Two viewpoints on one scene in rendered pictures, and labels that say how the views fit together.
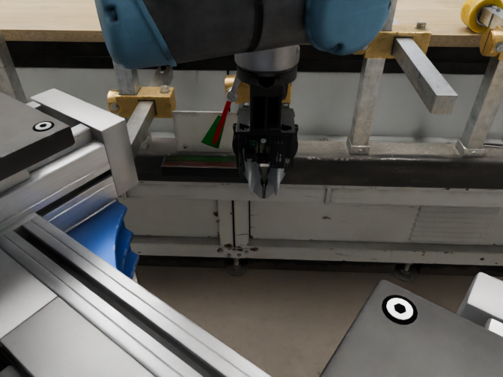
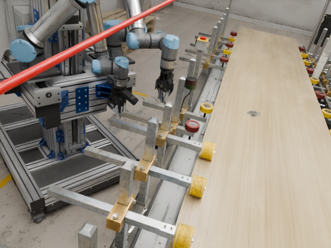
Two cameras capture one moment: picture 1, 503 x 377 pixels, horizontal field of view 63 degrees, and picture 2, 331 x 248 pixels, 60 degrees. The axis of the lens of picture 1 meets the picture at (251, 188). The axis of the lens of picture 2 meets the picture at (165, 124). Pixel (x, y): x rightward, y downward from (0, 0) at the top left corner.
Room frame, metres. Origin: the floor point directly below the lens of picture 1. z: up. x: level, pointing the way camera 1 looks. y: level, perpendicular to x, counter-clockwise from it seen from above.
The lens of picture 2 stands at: (0.98, -1.40, 1.75)
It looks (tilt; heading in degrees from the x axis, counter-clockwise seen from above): 33 degrees down; 99
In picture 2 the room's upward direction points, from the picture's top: 10 degrees clockwise
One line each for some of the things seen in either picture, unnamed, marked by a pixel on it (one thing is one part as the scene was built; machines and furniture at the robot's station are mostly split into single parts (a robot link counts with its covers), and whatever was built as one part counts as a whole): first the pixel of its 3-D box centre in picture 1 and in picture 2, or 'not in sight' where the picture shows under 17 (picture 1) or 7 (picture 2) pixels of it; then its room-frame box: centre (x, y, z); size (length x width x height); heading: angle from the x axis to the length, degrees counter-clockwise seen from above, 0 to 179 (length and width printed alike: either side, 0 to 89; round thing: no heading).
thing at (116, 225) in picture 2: not in sight; (121, 210); (0.78, -0.76, 0.95); 0.14 x 0.06 x 0.05; 88
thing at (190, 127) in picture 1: (233, 132); not in sight; (0.78, 0.04, 0.75); 0.26 x 0.01 x 0.10; 88
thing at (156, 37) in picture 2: not in sight; (159, 41); (0.65, 0.01, 1.30); 0.11 x 0.11 x 0.08; 37
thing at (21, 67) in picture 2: not in sight; (33, 59); (-0.01, -0.09, 1.09); 0.15 x 0.15 x 0.10
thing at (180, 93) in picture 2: not in sight; (176, 115); (0.81, 0.01, 0.91); 0.04 x 0.04 x 0.48; 88
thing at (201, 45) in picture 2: not in sight; (201, 44); (0.83, 0.52, 1.18); 0.07 x 0.07 x 0.08; 88
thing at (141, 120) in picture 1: (144, 114); (174, 110); (0.77, 0.22, 0.81); 0.44 x 0.03 x 0.04; 178
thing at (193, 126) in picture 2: not in sight; (191, 131); (0.91, -0.04, 0.85); 0.08 x 0.08 x 0.11
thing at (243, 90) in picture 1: (258, 87); (173, 126); (0.81, -0.01, 0.85); 0.14 x 0.06 x 0.05; 88
